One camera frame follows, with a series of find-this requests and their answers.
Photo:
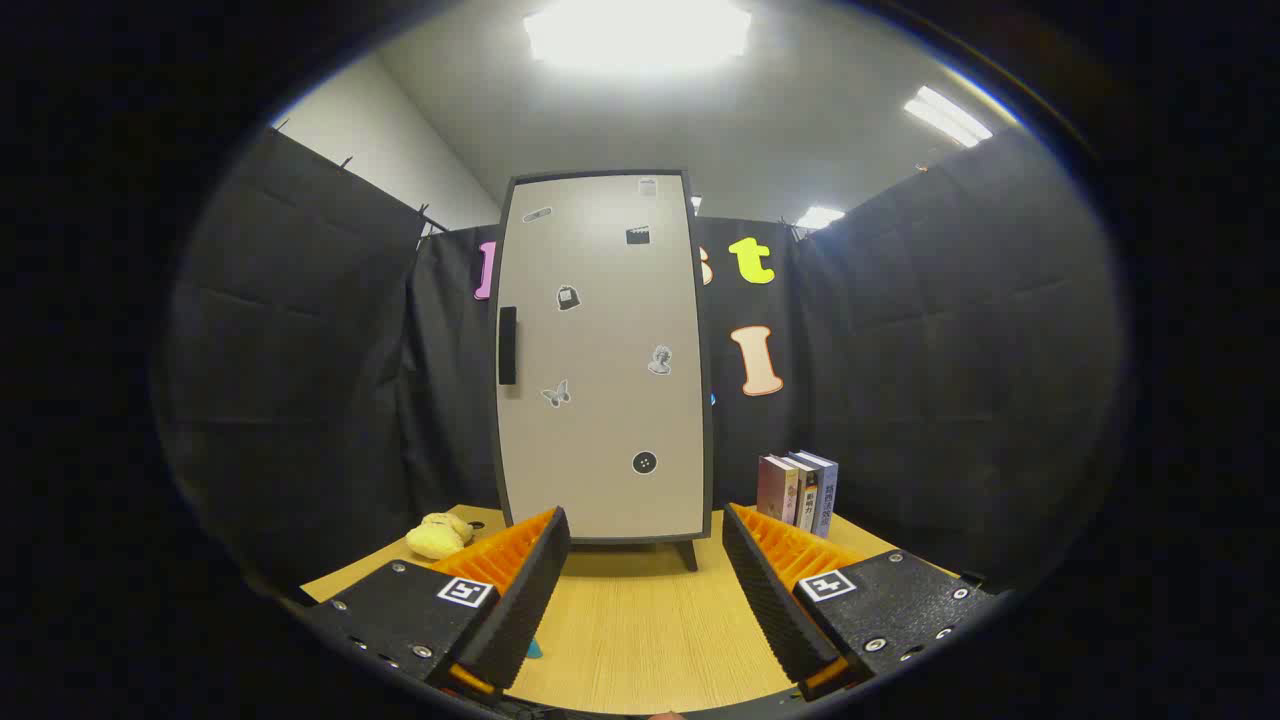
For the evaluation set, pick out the dark grey cabinet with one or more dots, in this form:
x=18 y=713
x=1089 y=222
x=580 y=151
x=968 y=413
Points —
x=688 y=555

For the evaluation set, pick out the yellow plush toy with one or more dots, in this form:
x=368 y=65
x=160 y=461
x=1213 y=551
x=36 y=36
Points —
x=437 y=538

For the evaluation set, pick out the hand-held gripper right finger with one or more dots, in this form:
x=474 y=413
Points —
x=770 y=600

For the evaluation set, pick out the large square ceiling light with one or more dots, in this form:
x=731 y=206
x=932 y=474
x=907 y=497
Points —
x=637 y=32

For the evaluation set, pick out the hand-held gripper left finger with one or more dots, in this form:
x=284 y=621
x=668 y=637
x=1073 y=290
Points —
x=525 y=600

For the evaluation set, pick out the black backdrop cloth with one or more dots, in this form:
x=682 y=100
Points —
x=300 y=350

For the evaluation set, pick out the beige cabinet door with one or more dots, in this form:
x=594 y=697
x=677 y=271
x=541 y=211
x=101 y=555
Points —
x=600 y=450

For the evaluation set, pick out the blue grey book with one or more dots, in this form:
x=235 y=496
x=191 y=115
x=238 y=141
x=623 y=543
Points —
x=826 y=495

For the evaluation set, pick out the long ceiling light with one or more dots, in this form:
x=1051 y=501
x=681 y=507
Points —
x=948 y=115

